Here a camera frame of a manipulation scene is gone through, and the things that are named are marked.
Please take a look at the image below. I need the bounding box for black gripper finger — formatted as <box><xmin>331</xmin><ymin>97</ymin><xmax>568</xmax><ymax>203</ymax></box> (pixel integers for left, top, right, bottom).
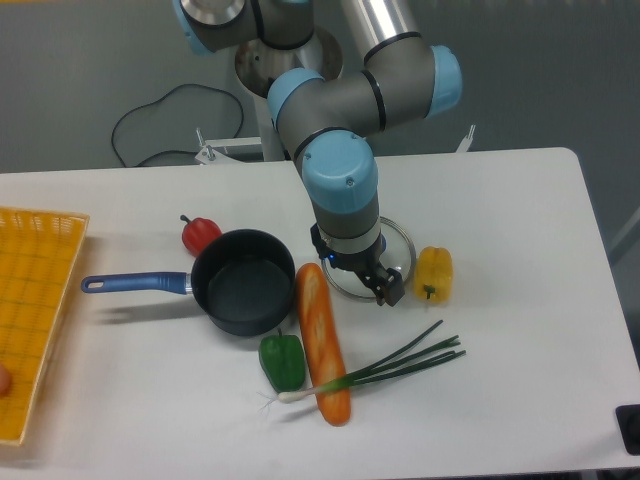
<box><xmin>381</xmin><ymin>268</ymin><xmax>403</xmax><ymax>306</ymax></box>
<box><xmin>357</xmin><ymin>269</ymin><xmax>387</xmax><ymax>305</ymax></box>

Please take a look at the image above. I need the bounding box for orange baguette bread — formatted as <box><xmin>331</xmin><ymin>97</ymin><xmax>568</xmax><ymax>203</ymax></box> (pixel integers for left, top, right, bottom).
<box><xmin>295</xmin><ymin>263</ymin><xmax>351</xmax><ymax>426</ymax></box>

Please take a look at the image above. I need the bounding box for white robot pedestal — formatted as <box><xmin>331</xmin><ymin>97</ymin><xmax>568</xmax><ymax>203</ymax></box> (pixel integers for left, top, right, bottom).
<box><xmin>235</xmin><ymin>26</ymin><xmax>343</xmax><ymax>161</ymax></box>

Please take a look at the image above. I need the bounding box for red bell pepper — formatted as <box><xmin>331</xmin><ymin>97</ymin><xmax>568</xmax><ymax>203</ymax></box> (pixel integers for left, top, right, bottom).
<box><xmin>180</xmin><ymin>215</ymin><xmax>222</xmax><ymax>257</ymax></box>

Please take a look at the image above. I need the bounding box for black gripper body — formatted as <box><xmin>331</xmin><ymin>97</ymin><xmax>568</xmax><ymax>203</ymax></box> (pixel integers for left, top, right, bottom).
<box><xmin>310</xmin><ymin>222</ymin><xmax>383</xmax><ymax>277</ymax></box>

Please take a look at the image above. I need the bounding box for yellow bell pepper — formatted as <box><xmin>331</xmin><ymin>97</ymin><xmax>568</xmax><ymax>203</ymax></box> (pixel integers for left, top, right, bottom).
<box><xmin>413</xmin><ymin>246</ymin><xmax>454</xmax><ymax>304</ymax></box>

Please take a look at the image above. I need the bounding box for black cable on floor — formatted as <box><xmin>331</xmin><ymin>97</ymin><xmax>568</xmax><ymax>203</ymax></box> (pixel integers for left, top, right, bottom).
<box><xmin>110</xmin><ymin>83</ymin><xmax>245</xmax><ymax>168</ymax></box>

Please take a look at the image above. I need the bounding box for black saucepan blue handle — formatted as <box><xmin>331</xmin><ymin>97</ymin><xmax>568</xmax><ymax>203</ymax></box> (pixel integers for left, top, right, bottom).
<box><xmin>81</xmin><ymin>229</ymin><xmax>296</xmax><ymax>337</ymax></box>

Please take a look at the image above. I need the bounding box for green bell pepper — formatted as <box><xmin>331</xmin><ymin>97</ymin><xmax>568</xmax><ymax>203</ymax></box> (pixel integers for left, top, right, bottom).
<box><xmin>258</xmin><ymin>330</ymin><xmax>306</xmax><ymax>393</ymax></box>

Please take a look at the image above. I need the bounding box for yellow woven basket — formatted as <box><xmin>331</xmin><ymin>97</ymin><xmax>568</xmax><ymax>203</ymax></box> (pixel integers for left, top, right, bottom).
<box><xmin>1</xmin><ymin>207</ymin><xmax>90</xmax><ymax>446</ymax></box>

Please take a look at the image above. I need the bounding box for black device at edge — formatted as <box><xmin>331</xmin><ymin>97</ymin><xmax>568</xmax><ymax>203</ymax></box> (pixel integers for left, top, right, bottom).
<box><xmin>615</xmin><ymin>404</ymin><xmax>640</xmax><ymax>456</ymax></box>

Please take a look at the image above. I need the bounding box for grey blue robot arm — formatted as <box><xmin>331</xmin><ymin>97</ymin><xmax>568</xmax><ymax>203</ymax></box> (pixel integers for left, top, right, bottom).
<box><xmin>174</xmin><ymin>1</ymin><xmax>462</xmax><ymax>306</ymax></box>

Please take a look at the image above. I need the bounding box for green onion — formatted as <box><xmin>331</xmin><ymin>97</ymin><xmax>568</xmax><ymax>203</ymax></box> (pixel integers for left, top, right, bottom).
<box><xmin>265</xmin><ymin>320</ymin><xmax>466</xmax><ymax>407</ymax></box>

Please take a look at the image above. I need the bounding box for white metal base frame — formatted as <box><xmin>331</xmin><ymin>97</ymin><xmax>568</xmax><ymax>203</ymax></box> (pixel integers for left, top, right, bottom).
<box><xmin>193</xmin><ymin>123</ymin><xmax>477</xmax><ymax>166</ymax></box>

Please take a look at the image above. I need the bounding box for glass pot lid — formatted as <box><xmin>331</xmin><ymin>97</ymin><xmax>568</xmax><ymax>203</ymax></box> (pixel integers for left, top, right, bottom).
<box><xmin>321</xmin><ymin>216</ymin><xmax>416</xmax><ymax>302</ymax></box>

